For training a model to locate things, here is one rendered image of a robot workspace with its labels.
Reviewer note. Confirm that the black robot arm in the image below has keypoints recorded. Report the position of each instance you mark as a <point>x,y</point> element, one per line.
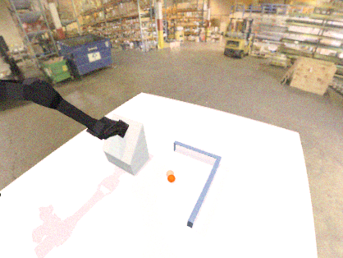
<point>42,93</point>

